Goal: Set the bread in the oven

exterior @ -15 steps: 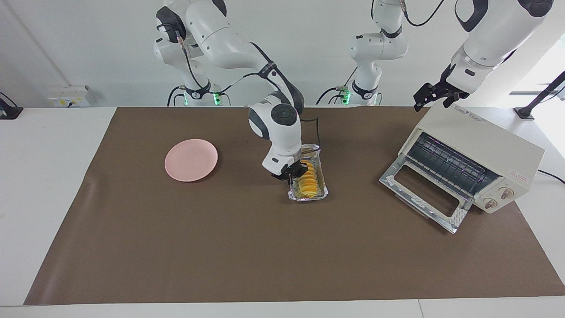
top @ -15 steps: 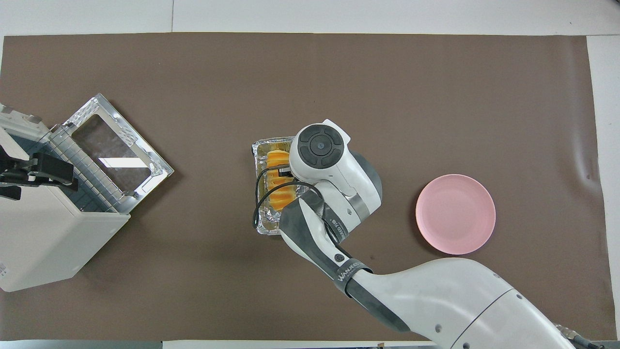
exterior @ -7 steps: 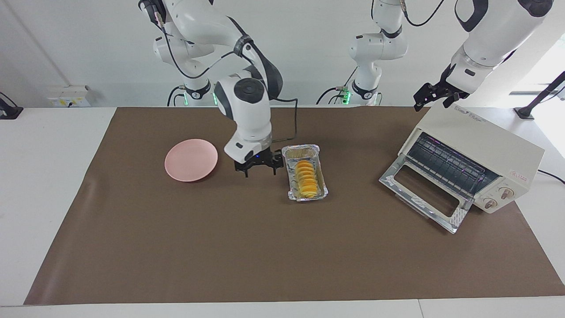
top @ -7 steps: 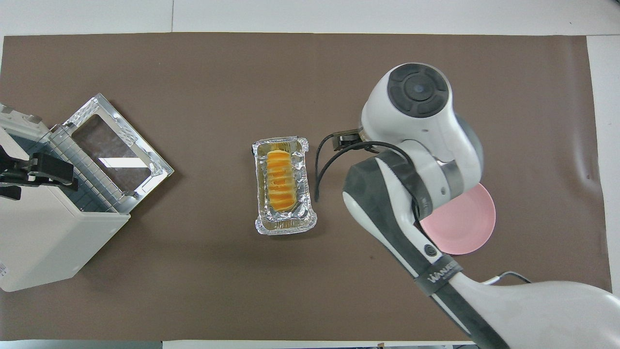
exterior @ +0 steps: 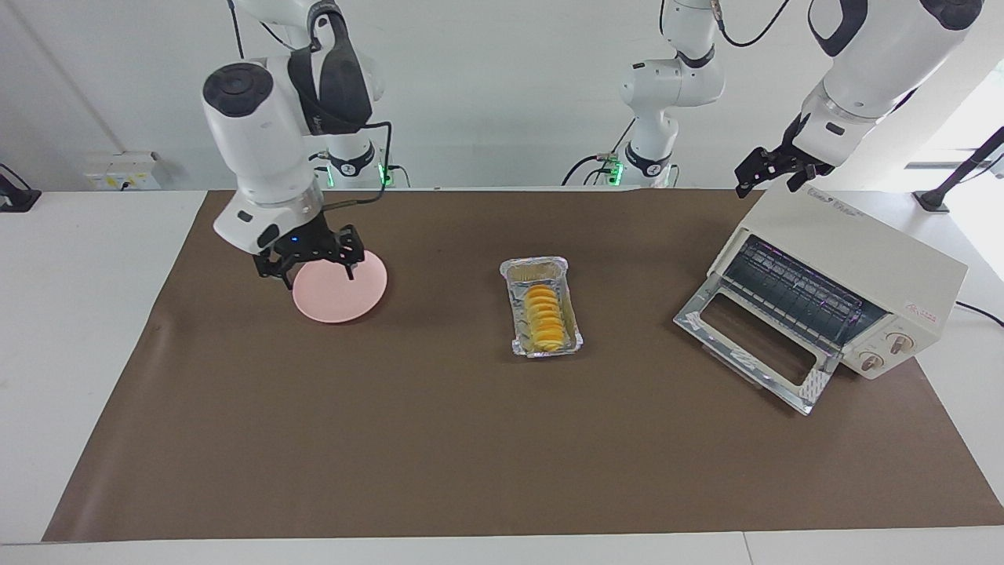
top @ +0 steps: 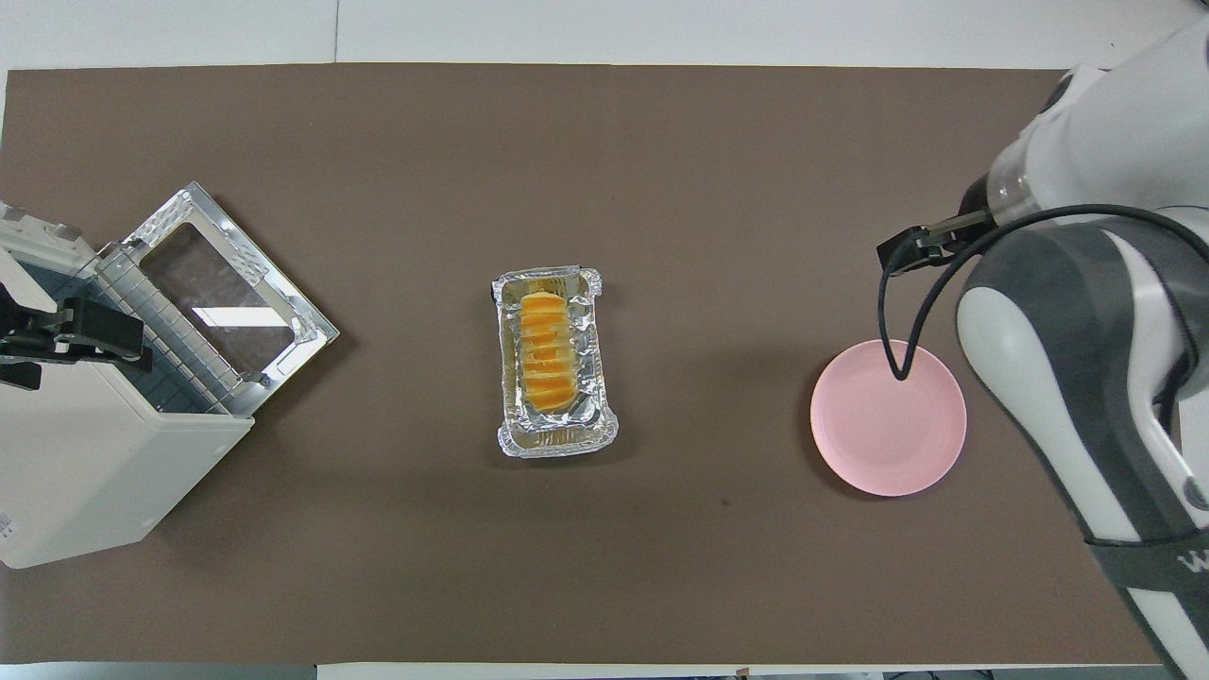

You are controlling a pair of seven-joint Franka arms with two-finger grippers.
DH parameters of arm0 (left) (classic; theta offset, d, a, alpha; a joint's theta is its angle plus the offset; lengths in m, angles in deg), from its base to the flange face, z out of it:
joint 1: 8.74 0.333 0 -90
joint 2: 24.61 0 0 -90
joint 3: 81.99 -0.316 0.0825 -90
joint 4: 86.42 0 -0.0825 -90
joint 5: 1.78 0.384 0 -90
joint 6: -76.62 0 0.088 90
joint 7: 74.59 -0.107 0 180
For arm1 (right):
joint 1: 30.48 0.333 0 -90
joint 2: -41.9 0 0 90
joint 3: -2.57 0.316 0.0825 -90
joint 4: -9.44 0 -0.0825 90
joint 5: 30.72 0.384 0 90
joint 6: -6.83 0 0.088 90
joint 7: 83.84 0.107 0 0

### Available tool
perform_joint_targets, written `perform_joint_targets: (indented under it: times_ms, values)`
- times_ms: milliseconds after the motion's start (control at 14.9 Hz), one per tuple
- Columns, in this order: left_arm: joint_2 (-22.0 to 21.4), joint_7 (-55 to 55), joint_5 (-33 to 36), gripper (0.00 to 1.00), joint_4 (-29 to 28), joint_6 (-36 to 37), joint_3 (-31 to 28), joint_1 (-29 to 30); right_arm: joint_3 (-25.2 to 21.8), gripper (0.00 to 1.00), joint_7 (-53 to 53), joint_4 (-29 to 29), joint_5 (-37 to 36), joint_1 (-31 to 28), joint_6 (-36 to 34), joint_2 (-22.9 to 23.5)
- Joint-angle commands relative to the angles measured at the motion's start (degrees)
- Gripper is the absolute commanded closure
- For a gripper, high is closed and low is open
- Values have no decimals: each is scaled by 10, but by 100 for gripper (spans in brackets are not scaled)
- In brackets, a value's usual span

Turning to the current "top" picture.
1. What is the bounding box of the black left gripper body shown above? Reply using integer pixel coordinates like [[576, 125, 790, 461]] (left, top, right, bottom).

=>
[[0, 281, 67, 391]]

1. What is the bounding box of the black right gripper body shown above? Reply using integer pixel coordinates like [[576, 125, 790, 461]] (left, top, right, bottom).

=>
[[929, 209, 996, 253]]

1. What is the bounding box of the striped yellow bread loaf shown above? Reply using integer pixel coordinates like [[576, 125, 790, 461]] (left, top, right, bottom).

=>
[[519, 291, 580, 414]]

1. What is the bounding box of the aluminium foil tray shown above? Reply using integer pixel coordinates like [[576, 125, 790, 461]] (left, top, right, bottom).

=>
[[490, 265, 621, 461]]

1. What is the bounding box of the white toaster oven body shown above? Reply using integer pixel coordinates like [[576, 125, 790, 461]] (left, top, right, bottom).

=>
[[0, 201, 256, 570]]

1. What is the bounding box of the pink round plate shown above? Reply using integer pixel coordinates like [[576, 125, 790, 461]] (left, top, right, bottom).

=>
[[810, 340, 968, 498]]

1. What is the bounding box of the brown paper table mat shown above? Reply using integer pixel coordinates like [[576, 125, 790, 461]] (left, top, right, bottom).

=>
[[0, 62, 1172, 666]]

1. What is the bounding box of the metal wire oven rack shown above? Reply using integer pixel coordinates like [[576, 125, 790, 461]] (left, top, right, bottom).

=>
[[94, 241, 239, 417]]

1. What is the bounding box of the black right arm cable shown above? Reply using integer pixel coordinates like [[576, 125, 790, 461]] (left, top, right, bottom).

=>
[[877, 204, 1209, 383]]

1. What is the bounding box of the glass oven door metal frame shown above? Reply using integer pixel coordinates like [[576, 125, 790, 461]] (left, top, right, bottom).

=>
[[121, 181, 339, 418]]

